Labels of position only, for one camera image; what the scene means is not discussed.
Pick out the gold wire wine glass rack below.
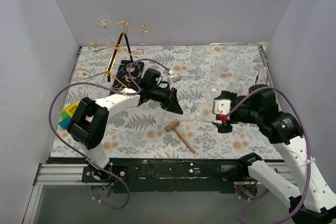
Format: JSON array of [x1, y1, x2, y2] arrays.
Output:
[[77, 20, 151, 82]]

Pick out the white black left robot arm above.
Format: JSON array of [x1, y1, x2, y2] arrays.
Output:
[[67, 68, 183, 182]]

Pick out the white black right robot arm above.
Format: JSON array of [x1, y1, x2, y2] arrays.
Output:
[[212, 84, 335, 223]]

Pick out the black marbled rack base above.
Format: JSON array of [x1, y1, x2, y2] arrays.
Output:
[[112, 60, 144, 90]]

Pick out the wooden toy mallet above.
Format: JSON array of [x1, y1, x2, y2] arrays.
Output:
[[165, 119, 196, 154]]

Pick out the floral patterned table mat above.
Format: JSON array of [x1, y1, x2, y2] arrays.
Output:
[[64, 44, 281, 159]]

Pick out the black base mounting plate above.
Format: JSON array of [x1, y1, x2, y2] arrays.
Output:
[[81, 158, 257, 197]]

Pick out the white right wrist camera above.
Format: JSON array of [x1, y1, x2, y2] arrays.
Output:
[[212, 99, 231, 122]]

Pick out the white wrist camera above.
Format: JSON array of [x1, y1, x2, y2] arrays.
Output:
[[167, 74, 182, 90], [212, 99, 231, 122]]

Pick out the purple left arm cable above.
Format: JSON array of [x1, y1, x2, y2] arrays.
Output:
[[48, 58, 174, 210]]

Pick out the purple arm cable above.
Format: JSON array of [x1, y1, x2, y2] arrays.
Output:
[[48, 58, 174, 210], [225, 85, 313, 223]]

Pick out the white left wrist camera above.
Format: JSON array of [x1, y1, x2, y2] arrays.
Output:
[[167, 74, 182, 90]]

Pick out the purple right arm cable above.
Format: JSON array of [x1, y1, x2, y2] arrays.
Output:
[[225, 85, 313, 223]]

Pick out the aluminium frame rail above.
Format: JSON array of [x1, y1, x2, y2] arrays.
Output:
[[33, 163, 90, 186]]

